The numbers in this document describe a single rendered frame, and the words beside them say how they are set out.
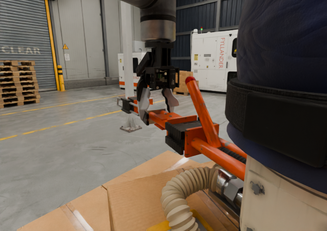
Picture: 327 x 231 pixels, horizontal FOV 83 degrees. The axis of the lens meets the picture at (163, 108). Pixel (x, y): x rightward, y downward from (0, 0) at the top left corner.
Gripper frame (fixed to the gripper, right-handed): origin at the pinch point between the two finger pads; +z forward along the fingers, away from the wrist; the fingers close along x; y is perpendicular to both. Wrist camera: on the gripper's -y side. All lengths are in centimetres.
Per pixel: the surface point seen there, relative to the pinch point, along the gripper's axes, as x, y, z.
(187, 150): -2.9, 20.8, 1.6
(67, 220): -30, -33, 54
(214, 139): 0.6, 24.5, -1.4
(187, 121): 2.1, 13.2, -1.4
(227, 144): 2.5, 25.6, -0.6
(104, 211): -14, -30, 54
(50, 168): -55, -189, 109
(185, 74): 368, -543, 30
